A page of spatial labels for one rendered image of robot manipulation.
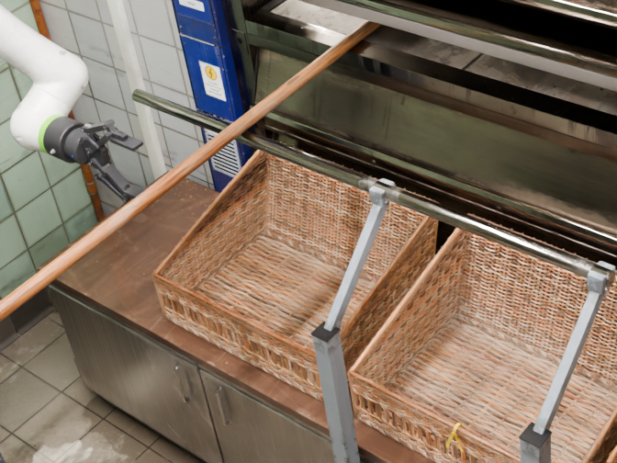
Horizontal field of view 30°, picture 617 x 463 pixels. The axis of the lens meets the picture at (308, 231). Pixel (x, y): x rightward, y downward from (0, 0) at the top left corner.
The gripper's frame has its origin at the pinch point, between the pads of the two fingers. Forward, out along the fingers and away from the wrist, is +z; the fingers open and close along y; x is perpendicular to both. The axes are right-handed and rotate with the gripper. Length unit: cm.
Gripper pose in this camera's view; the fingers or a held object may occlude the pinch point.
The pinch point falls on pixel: (141, 171)
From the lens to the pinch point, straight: 242.4
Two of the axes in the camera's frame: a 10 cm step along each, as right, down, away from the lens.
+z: 7.7, 3.3, -5.5
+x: -6.3, 5.5, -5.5
